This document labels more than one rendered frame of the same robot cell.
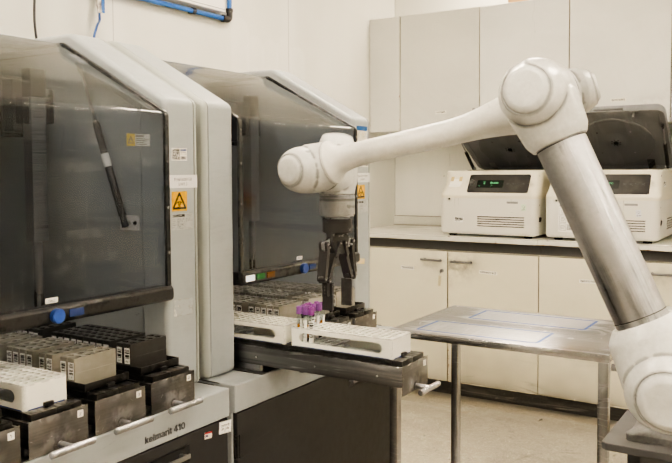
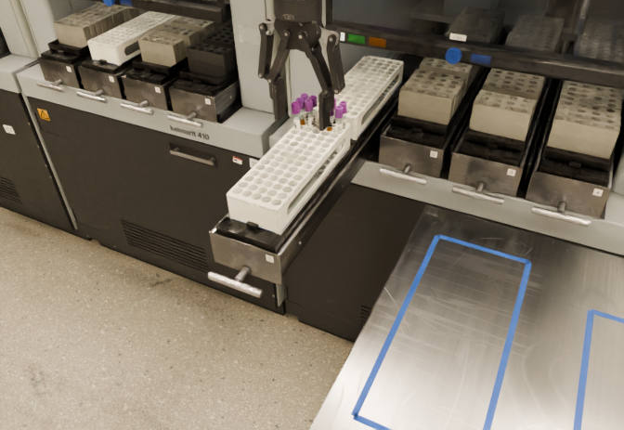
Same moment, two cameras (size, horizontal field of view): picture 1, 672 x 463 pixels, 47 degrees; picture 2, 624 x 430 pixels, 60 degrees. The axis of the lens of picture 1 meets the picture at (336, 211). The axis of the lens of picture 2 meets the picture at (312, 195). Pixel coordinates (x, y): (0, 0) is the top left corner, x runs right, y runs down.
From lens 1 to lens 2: 2.07 m
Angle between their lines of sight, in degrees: 84
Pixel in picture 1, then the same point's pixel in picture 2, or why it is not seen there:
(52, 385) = (105, 50)
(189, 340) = not seen: hidden behind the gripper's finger
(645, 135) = not seen: outside the picture
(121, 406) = (144, 91)
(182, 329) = (251, 58)
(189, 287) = (257, 18)
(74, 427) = (110, 86)
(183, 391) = (203, 110)
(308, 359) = not seen: hidden behind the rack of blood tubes
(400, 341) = (246, 207)
